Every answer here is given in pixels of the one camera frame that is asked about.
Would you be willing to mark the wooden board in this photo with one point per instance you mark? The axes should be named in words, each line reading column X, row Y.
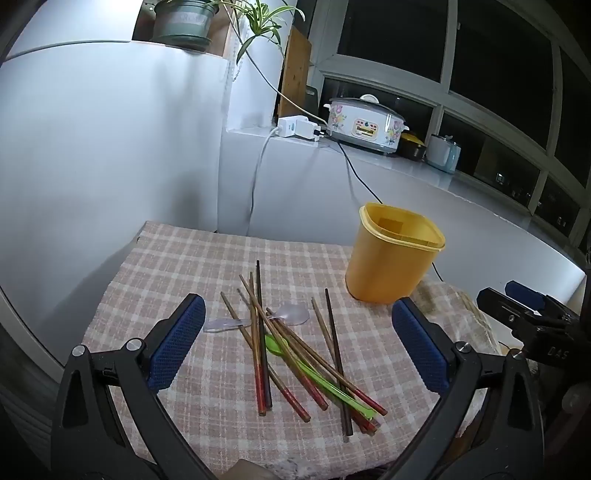
column 295, row 69

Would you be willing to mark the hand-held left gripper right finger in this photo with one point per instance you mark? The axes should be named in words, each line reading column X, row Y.
column 420, row 346

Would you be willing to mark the white power strip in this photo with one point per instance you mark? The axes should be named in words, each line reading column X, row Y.
column 287, row 127

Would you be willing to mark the floral white slow cooker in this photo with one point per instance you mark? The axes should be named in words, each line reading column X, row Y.
column 364, row 127

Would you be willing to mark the white kitchen appliance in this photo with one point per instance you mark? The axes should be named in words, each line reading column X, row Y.
column 436, row 150

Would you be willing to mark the white charger plug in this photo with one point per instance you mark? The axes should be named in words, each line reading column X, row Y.
column 305, row 127

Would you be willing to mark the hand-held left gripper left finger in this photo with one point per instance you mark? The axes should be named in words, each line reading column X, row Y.
column 178, row 341

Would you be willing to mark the white window frame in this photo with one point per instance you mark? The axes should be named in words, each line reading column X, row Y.
column 443, row 99

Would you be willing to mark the yellow plastic container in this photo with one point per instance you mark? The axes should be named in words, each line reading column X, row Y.
column 388, row 267

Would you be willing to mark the spider plant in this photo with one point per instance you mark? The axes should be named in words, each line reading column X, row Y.
column 258, row 18

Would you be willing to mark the light blue kitchen appliance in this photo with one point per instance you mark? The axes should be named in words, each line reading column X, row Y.
column 455, row 157

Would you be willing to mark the green plastic spoon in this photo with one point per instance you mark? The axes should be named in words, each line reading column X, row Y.
column 277, row 345

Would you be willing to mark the black pot with yellow lid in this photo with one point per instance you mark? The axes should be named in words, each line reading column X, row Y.
column 412, row 146

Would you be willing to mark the pile of wooden chopsticks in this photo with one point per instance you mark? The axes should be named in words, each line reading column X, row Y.
column 259, row 300

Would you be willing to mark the pink checked tablecloth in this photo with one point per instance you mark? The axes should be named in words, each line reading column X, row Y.
column 184, row 258

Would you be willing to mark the clear plastic spoon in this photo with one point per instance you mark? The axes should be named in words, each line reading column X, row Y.
column 291, row 314

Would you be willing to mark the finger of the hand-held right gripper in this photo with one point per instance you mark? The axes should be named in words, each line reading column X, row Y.
column 524, row 290
column 501, row 309

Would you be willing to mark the grey-green flower pot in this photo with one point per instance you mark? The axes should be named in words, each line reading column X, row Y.
column 182, row 25

